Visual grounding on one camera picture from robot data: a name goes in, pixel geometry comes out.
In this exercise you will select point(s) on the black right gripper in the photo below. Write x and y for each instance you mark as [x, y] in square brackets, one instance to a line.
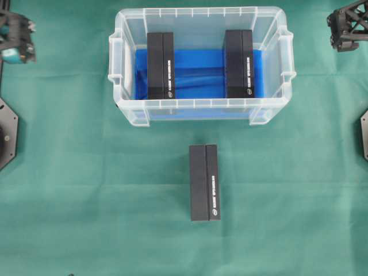
[348, 26]

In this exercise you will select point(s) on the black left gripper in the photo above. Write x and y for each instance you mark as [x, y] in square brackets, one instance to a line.
[16, 43]

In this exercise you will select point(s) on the black realsense box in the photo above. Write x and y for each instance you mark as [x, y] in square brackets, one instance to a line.
[161, 65]
[205, 203]
[239, 64]

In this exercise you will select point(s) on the clear plastic storage case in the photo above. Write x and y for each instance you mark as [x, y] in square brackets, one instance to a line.
[204, 28]

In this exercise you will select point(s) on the blue cloth liner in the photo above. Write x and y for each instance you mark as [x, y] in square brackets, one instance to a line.
[199, 73]

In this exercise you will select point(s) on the green table cloth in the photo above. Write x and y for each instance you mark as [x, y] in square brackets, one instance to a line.
[90, 194]

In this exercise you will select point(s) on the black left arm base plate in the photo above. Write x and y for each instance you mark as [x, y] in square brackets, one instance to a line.
[9, 129]

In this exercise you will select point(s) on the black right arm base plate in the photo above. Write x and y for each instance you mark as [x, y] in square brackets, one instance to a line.
[364, 129]

